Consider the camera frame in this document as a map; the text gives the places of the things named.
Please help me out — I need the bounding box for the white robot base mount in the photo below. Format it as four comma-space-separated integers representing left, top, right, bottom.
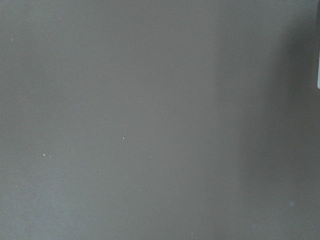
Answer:
317, 51, 320, 90

